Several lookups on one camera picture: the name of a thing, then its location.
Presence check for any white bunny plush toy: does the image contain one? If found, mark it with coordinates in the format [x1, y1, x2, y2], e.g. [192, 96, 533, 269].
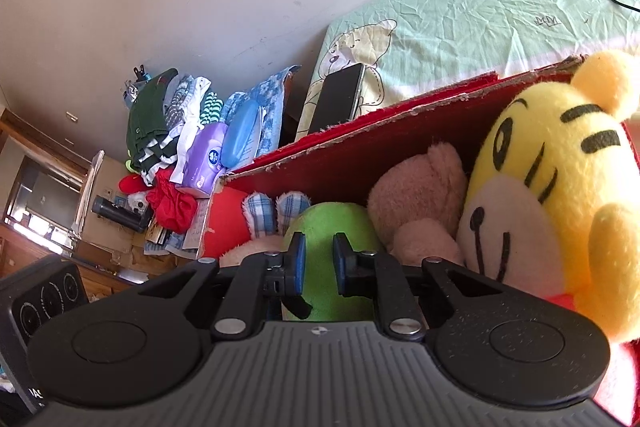
[218, 191, 311, 268]

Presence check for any red cloth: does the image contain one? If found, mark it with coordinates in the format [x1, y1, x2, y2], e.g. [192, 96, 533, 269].
[118, 167, 198, 234]

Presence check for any purple tissue pack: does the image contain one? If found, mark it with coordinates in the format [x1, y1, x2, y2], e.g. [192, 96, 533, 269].
[177, 121, 228, 198]

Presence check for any mauve teddy bear plush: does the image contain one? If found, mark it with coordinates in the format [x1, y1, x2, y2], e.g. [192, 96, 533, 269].
[367, 143, 468, 267]

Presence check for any green plush toy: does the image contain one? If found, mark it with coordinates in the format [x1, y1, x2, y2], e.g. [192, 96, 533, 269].
[283, 202, 382, 322]

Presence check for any blue plastic case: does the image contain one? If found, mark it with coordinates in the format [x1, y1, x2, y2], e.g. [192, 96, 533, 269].
[220, 100, 262, 170]

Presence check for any yellow tiger plush toy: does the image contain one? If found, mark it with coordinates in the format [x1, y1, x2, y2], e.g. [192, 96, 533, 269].
[457, 51, 639, 343]

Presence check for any red cardboard box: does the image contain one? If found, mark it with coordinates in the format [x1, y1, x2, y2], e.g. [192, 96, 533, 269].
[196, 55, 640, 427]

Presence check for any pile of folded clothes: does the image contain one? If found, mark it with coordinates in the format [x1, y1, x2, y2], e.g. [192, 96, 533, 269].
[124, 65, 299, 187]

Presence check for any black smartphone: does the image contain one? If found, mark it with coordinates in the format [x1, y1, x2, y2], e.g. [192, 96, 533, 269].
[308, 64, 364, 134]

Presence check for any green cartoon bed sheet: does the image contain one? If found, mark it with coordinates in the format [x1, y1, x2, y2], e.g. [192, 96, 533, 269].
[296, 0, 639, 138]

